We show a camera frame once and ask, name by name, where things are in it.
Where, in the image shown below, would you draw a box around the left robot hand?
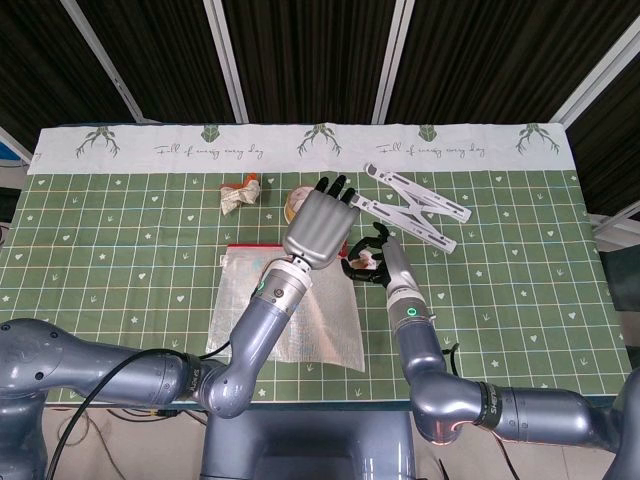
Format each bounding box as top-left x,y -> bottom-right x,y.
282,174 -> 359,271

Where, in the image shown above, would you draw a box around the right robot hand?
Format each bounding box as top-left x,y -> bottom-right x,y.
342,223 -> 419,297

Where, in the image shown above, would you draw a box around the clear zipper mesh pouch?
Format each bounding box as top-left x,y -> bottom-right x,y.
206,243 -> 366,373

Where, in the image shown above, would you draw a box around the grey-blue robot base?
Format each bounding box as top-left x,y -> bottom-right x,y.
199,399 -> 419,480

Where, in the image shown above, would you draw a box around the small round pink tin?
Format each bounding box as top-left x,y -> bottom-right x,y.
349,248 -> 380,270

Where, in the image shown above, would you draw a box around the yellow packing tape roll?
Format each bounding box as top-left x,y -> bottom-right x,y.
284,185 -> 314,224

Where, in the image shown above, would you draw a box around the white folding laptop stand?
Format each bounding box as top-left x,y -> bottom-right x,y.
349,161 -> 473,255

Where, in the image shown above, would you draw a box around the crumpled paper wrapper ball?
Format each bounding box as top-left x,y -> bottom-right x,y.
219,172 -> 263,217

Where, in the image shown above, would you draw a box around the green checked tablecloth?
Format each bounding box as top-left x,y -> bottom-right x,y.
0,122 -> 626,405

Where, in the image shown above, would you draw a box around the blue panel edge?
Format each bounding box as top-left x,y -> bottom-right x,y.
0,127 -> 31,166

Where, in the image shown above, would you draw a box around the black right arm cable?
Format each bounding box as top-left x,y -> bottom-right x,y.
442,341 -> 462,377

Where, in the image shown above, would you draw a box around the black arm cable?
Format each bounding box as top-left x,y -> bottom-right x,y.
442,341 -> 462,377
45,344 -> 234,480

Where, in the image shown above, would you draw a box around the white partition post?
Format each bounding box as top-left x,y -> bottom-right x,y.
554,14 -> 640,126
202,0 -> 249,124
59,0 -> 147,122
372,0 -> 417,124

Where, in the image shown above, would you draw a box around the floor cables bundle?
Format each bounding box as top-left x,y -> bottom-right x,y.
42,402 -> 209,480

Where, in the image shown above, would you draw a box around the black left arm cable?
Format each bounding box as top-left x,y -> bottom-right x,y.
45,344 -> 234,480

